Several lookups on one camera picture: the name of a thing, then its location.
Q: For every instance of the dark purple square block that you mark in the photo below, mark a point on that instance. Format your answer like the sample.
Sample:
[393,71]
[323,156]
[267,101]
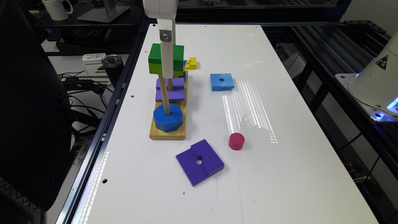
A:
[199,162]

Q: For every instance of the light blue square block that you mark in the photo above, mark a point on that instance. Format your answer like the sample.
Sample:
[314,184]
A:
[221,81]

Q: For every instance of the wooden front peg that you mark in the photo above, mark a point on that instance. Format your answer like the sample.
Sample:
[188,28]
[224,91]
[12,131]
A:
[164,93]

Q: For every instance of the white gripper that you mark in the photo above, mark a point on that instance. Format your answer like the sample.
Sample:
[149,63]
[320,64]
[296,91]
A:
[163,10]

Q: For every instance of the wooden peg base board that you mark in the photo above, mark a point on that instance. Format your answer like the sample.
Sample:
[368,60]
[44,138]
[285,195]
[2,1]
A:
[179,134]

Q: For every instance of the monitor stand base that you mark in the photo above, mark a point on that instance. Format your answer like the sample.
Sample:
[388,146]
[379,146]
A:
[105,14]

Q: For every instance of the white remote label device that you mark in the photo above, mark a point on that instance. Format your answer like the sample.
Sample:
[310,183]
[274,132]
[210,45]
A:
[89,59]

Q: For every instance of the pink cylinder block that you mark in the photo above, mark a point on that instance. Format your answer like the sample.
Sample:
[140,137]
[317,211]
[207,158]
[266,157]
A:
[236,141]

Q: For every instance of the lavender square block on peg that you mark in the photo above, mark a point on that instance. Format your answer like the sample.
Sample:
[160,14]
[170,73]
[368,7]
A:
[177,94]

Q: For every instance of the lime green block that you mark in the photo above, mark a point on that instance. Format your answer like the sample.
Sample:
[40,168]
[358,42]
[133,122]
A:
[157,69]

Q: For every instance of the blue octagon block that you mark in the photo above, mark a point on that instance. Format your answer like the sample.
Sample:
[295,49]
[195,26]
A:
[168,123]

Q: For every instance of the wooden peg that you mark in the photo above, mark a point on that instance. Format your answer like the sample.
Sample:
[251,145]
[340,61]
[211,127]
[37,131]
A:
[170,84]
[164,93]

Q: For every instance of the wooden middle peg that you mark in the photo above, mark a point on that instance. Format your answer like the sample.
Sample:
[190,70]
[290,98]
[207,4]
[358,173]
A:
[170,84]

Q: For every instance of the white mug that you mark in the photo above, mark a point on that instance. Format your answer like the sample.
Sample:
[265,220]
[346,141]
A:
[56,9]

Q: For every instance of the black tumbler cup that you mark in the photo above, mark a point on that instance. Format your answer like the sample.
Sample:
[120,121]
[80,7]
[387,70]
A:
[113,65]

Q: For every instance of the yellow notched block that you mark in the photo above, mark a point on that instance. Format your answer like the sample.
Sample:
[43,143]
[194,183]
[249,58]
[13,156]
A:
[191,63]

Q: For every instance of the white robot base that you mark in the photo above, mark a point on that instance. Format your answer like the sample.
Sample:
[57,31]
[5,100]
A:
[375,87]

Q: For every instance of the green square block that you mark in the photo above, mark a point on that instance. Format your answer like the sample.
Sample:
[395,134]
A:
[178,52]

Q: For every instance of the black office chair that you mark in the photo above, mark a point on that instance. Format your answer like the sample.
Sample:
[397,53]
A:
[35,130]

